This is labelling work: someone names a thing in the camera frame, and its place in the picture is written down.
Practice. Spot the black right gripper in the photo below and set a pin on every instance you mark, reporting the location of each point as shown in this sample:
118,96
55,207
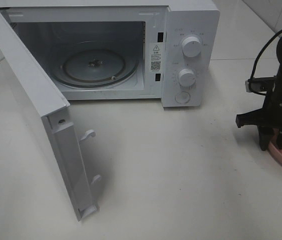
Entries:
270,117

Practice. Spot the round door release button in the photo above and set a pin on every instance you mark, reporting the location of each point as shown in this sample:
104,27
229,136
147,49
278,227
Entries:
182,97

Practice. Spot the lower white timer knob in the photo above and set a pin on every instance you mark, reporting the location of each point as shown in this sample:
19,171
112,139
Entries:
187,77

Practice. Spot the upper white power knob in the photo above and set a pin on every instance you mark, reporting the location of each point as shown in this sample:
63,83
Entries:
191,46

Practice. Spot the white microwave oven body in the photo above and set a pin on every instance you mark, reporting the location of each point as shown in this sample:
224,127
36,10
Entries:
46,25

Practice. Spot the warning label with QR code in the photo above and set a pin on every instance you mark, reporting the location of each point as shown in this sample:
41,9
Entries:
155,56

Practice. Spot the glass microwave turntable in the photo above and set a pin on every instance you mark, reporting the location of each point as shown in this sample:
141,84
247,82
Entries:
94,64

